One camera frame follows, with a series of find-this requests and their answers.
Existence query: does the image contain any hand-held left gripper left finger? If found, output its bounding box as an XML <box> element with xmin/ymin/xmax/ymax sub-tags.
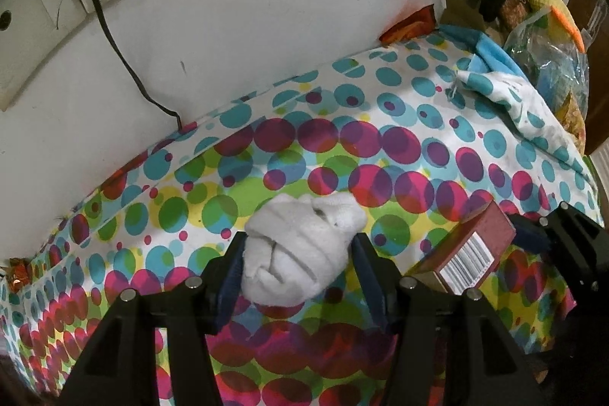
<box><xmin>57</xmin><ymin>232</ymin><xmax>248</xmax><ymax>406</ymax></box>

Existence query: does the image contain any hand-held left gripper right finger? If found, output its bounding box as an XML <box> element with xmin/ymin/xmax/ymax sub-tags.
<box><xmin>352</xmin><ymin>232</ymin><xmax>548</xmax><ymax>406</ymax></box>

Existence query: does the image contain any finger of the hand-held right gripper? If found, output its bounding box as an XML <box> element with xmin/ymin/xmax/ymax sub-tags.
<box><xmin>511</xmin><ymin>201</ymin><xmax>609</xmax><ymax>307</ymax></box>

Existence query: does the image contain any white knotted sock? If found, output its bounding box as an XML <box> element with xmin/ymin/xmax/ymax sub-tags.
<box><xmin>240</xmin><ymin>192</ymin><xmax>368</xmax><ymax>307</ymax></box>

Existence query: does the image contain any small brown barcode box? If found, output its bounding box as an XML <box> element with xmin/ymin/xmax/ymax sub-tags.
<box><xmin>410</xmin><ymin>199</ymin><xmax>517</xmax><ymax>295</ymax></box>

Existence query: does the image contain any brown wooden door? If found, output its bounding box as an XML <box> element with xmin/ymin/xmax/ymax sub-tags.
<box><xmin>568</xmin><ymin>0</ymin><xmax>609</xmax><ymax>154</ymax></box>

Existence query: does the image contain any polka dot cloth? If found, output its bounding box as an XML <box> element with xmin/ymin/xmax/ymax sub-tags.
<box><xmin>0</xmin><ymin>25</ymin><xmax>605</xmax><ymax>406</ymax></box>

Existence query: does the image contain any plastic bag of goods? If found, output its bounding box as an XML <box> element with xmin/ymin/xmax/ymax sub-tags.
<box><xmin>502</xmin><ymin>9</ymin><xmax>591</xmax><ymax>140</ymax></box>

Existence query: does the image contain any small orange wrapper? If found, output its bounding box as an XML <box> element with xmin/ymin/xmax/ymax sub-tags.
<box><xmin>2</xmin><ymin>256</ymin><xmax>34</xmax><ymax>290</ymax></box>

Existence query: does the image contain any cardboard piece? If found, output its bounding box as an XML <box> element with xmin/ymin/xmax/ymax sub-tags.
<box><xmin>438</xmin><ymin>0</ymin><xmax>500</xmax><ymax>36</ymax></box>

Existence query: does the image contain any red snack packet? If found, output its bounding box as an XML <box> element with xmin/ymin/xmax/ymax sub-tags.
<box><xmin>379</xmin><ymin>4</ymin><xmax>436</xmax><ymax>45</ymax></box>

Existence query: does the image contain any black adapter cable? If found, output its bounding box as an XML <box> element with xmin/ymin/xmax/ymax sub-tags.
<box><xmin>76</xmin><ymin>0</ymin><xmax>184</xmax><ymax>131</ymax></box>

